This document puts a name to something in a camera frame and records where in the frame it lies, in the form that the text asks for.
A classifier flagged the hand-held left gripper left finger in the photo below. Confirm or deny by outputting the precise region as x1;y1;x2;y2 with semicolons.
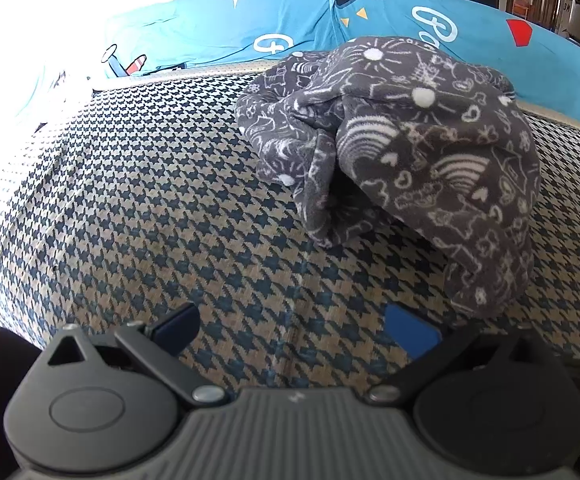
45;302;228;408

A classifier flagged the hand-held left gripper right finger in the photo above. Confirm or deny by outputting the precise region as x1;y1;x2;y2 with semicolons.
368;304;555;405

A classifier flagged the houndstooth bed cover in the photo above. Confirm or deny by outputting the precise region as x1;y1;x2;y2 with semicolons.
0;57;580;396

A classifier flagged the blue printed quilt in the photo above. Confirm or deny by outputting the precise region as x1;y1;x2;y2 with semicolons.
20;0;580;136

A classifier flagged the grey patterned fleece jacket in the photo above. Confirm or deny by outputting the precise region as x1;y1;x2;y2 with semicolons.
234;36;543;318

